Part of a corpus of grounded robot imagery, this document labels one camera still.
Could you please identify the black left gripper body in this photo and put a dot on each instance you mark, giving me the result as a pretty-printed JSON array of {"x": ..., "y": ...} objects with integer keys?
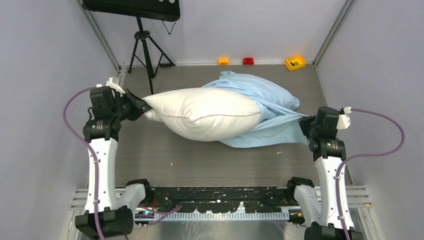
[{"x": 123, "y": 108}]

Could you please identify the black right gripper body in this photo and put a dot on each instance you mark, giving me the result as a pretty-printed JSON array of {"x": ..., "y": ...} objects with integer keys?
[{"x": 314, "y": 129}]

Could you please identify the light blue pillowcase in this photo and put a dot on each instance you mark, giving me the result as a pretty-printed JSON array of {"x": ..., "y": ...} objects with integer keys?
[{"x": 279, "y": 121}]

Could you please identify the white pillow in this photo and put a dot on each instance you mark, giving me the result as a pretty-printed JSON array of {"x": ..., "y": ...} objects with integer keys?
[{"x": 204, "y": 114}]

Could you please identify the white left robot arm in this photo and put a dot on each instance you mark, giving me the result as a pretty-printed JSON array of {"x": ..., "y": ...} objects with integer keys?
[{"x": 107, "y": 214}]

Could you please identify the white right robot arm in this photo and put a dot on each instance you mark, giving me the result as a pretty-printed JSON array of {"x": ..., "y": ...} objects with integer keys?
[{"x": 326, "y": 216}]

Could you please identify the yellow small bin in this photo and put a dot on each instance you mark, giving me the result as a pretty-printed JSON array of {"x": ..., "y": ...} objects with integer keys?
[{"x": 294, "y": 63}]

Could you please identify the black tripod stand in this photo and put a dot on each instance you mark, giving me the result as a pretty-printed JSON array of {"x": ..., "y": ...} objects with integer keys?
[{"x": 142, "y": 36}]

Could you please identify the red small block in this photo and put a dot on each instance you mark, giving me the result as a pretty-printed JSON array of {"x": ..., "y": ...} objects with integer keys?
[{"x": 248, "y": 61}]

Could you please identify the orange small block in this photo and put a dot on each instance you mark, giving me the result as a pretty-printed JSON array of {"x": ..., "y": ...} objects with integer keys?
[{"x": 223, "y": 61}]

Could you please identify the black panel on tripod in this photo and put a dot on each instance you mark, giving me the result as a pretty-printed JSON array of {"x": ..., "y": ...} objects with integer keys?
[{"x": 163, "y": 10}]

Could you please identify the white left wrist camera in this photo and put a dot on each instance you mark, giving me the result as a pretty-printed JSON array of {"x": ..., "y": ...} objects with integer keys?
[{"x": 112, "y": 82}]

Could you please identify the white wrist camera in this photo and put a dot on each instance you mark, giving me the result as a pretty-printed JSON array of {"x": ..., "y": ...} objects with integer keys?
[
  {"x": 344, "y": 120},
  {"x": 112, "y": 82}
]

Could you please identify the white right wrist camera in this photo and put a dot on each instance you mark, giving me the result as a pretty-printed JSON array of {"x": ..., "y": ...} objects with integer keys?
[{"x": 344, "y": 120}]

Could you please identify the slotted aluminium rail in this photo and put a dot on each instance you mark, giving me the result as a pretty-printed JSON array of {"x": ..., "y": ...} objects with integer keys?
[{"x": 239, "y": 215}]

